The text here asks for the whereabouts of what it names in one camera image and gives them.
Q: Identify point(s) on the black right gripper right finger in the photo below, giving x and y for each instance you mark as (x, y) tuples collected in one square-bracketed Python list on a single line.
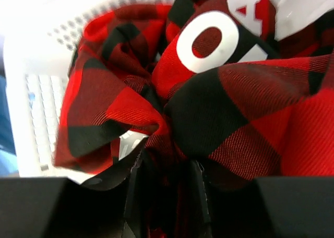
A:
[(225, 205)]

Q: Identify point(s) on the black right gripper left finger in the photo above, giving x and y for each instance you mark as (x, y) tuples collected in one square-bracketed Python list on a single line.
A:
[(105, 205)]

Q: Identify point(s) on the red black plaid shirt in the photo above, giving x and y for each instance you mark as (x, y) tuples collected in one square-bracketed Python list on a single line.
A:
[(206, 80)]

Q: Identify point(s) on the light blue shirt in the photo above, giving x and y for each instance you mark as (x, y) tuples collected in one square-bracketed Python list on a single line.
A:
[(8, 153)]

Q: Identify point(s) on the white plastic basket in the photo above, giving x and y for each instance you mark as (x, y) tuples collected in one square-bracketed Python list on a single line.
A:
[(39, 52)]

